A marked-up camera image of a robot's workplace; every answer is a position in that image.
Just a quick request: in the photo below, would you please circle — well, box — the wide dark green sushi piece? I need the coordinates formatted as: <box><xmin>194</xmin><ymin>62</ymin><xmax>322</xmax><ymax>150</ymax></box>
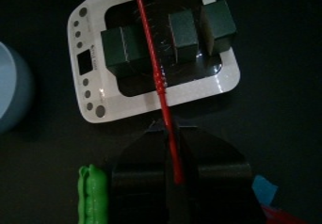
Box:
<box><xmin>99</xmin><ymin>24</ymin><xmax>154</xmax><ymax>79</ymax></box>

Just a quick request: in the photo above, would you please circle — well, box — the light blue bowl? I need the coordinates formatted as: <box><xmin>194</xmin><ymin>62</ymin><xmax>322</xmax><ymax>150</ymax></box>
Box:
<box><xmin>0</xmin><ymin>40</ymin><xmax>35</xmax><ymax>135</ymax></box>

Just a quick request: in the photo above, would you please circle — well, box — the green toy pea pod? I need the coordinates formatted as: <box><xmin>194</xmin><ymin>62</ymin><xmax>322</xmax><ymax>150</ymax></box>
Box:
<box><xmin>77</xmin><ymin>164</ymin><xmax>112</xmax><ymax>224</ymax></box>

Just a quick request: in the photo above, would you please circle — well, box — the blue tape piece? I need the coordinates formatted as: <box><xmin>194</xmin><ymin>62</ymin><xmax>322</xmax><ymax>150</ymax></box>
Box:
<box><xmin>250</xmin><ymin>174</ymin><xmax>280</xmax><ymax>205</ymax></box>

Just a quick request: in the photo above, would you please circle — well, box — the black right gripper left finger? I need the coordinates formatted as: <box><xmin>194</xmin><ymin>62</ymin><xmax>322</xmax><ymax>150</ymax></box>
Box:
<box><xmin>110</xmin><ymin>126</ymin><xmax>177</xmax><ymax>224</ymax></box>

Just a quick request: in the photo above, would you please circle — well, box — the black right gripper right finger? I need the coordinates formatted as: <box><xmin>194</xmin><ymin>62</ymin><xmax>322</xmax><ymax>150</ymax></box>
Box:
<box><xmin>174</xmin><ymin>125</ymin><xmax>269</xmax><ymax>224</ymax></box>

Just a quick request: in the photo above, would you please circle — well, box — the narrow dark green sushi piece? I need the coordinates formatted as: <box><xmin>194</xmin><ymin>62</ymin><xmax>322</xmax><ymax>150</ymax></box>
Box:
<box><xmin>201</xmin><ymin>0</ymin><xmax>240</xmax><ymax>58</ymax></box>
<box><xmin>168</xmin><ymin>8</ymin><xmax>202</xmax><ymax>64</ymax></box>

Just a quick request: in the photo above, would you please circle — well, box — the red cable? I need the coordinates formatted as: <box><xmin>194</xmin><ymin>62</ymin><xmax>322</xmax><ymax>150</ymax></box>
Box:
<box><xmin>132</xmin><ymin>0</ymin><xmax>186</xmax><ymax>185</ymax></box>

